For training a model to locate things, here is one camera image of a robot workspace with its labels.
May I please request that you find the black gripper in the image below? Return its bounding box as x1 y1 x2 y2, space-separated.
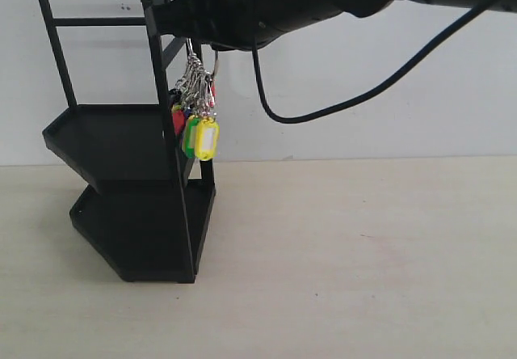
154 0 323 51

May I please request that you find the colourful key tag bunch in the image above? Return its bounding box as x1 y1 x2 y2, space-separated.
170 39 220 162

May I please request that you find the black two-tier metal rack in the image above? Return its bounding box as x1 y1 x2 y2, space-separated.
38 0 216 283

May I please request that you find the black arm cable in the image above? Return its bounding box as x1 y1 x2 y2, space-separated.
250 0 517 125

